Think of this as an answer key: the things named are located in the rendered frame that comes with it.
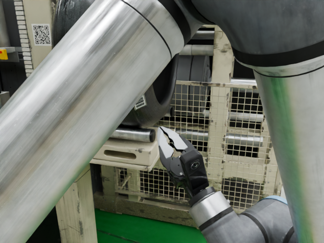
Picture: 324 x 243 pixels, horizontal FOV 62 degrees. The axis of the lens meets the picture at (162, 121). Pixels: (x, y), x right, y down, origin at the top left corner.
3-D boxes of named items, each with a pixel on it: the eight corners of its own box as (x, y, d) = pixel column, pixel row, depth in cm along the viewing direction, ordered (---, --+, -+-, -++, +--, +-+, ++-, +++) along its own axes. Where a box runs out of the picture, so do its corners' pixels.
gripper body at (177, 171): (164, 170, 72) (188, 211, 67) (164, 159, 65) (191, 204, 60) (188, 157, 74) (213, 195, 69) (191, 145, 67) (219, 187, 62)
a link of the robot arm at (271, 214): (306, 240, 64) (273, 269, 58) (265, 213, 73) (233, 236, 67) (312, 209, 60) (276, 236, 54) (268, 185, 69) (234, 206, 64)
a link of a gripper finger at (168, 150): (150, 140, 75) (167, 167, 71) (149, 130, 70) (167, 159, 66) (159, 134, 76) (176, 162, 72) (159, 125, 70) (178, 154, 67)
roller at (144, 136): (59, 123, 97) (66, 117, 101) (61, 134, 99) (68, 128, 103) (151, 133, 88) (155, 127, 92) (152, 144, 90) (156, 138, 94)
